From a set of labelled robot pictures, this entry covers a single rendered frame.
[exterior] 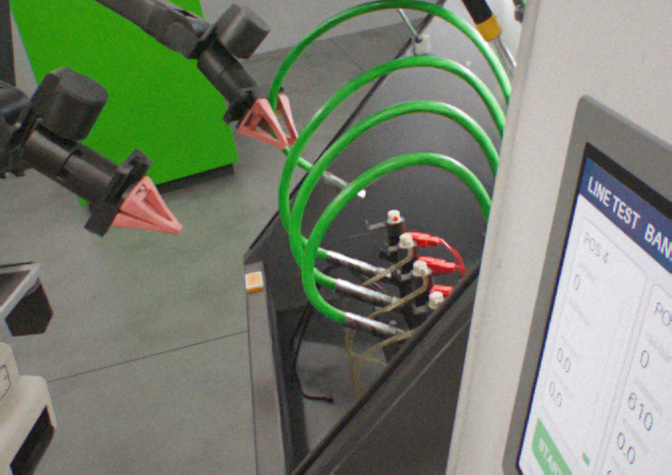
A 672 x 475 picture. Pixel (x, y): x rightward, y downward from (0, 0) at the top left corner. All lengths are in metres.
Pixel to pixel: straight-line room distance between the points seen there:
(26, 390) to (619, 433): 1.27
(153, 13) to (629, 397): 0.97
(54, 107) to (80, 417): 2.07
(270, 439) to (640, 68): 0.71
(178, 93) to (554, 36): 3.84
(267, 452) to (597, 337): 0.58
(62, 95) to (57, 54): 3.38
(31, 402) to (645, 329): 1.29
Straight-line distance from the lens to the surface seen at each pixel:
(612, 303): 0.51
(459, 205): 1.47
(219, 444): 2.53
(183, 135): 4.43
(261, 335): 1.23
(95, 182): 0.93
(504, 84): 1.08
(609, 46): 0.54
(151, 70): 4.32
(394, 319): 1.15
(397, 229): 1.09
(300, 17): 7.61
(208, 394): 2.75
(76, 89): 0.90
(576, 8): 0.58
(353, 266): 1.02
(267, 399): 1.10
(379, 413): 0.83
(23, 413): 1.56
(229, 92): 1.19
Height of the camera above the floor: 1.62
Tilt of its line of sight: 26 degrees down
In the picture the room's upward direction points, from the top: 11 degrees counter-clockwise
